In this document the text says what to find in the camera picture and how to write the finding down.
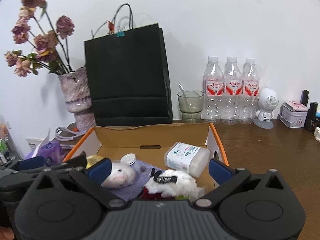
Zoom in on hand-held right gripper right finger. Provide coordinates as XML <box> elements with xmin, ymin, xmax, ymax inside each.
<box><xmin>194</xmin><ymin>158</ymin><xmax>285</xmax><ymax>210</ymax></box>

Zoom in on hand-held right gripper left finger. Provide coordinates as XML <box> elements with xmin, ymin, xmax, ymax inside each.
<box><xmin>35</xmin><ymin>157</ymin><xmax>127</xmax><ymax>210</ymax></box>

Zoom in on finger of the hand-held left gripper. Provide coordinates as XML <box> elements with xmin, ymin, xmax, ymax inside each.
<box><xmin>45</xmin><ymin>154</ymin><xmax>88</xmax><ymax>172</ymax></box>
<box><xmin>17</xmin><ymin>156</ymin><xmax>46</xmax><ymax>172</ymax></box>

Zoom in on yellow white plush alpaca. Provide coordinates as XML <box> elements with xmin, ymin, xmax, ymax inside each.
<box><xmin>85</xmin><ymin>155</ymin><xmax>137</xmax><ymax>188</ymax></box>

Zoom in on white bottle cap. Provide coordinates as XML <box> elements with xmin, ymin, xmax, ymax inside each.
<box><xmin>121</xmin><ymin>153</ymin><xmax>137</xmax><ymax>167</ymax></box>

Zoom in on white cotton swab box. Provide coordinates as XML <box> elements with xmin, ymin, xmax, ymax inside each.
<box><xmin>164</xmin><ymin>142</ymin><xmax>210</xmax><ymax>178</ymax></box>

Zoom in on white tissue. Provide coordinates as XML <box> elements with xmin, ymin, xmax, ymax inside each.
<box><xmin>145</xmin><ymin>169</ymin><xmax>204</xmax><ymax>198</ymax></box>

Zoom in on red cardboard box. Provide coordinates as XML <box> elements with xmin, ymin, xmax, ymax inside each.
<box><xmin>64</xmin><ymin>123</ymin><xmax>229</xmax><ymax>200</ymax></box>

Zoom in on purple burlap pouch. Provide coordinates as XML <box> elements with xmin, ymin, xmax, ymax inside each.
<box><xmin>110</xmin><ymin>160</ymin><xmax>160</xmax><ymax>202</ymax></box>

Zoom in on person's left hand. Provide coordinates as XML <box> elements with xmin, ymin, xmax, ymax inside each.
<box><xmin>0</xmin><ymin>226</ymin><xmax>15</xmax><ymax>240</ymax></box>

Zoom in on purple tissue pack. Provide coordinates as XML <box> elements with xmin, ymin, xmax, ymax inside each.
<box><xmin>24</xmin><ymin>127</ymin><xmax>67</xmax><ymax>167</ymax></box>

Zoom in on colourful packets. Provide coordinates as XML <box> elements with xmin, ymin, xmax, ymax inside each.
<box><xmin>0</xmin><ymin>115</ymin><xmax>14</xmax><ymax>165</ymax></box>

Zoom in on mottled pink ceramic vase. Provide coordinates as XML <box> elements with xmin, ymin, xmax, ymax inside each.
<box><xmin>58</xmin><ymin>67</ymin><xmax>97</xmax><ymax>132</ymax></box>

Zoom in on glass cup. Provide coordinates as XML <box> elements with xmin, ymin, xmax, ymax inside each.
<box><xmin>177</xmin><ymin>90</ymin><xmax>205</xmax><ymax>123</ymax></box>

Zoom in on clear water bottle red label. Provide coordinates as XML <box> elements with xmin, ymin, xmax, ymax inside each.
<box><xmin>239</xmin><ymin>58</ymin><xmax>260</xmax><ymax>125</ymax></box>
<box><xmin>203</xmin><ymin>56</ymin><xmax>224</xmax><ymax>125</ymax></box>
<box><xmin>221</xmin><ymin>56</ymin><xmax>243</xmax><ymax>125</ymax></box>

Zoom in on white robot speaker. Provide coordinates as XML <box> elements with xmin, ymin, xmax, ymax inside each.
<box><xmin>254</xmin><ymin>87</ymin><xmax>278</xmax><ymax>129</ymax></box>

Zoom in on clear plastic spoon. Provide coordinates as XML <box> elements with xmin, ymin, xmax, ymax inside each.
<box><xmin>178</xmin><ymin>84</ymin><xmax>198</xmax><ymax>123</ymax></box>

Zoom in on tin box pink lid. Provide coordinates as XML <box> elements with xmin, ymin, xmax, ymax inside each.
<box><xmin>279</xmin><ymin>101</ymin><xmax>308</xmax><ymax>129</ymax></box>

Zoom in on black paper bag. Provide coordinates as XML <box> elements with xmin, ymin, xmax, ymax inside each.
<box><xmin>84</xmin><ymin>3</ymin><xmax>173</xmax><ymax>127</ymax></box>

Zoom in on black bottle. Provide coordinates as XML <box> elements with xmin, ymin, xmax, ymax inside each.
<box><xmin>305</xmin><ymin>102</ymin><xmax>318</xmax><ymax>131</ymax></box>

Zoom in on dried rose bouquet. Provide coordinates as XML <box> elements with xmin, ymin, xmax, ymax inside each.
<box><xmin>4</xmin><ymin>0</ymin><xmax>75</xmax><ymax>77</ymax></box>

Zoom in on lavender coiled cable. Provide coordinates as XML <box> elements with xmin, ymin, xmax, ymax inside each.
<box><xmin>55</xmin><ymin>127</ymin><xmax>87</xmax><ymax>144</ymax></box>

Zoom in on black fabric strap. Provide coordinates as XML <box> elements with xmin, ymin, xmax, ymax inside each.
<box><xmin>150</xmin><ymin>170</ymin><xmax>178</xmax><ymax>184</ymax></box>

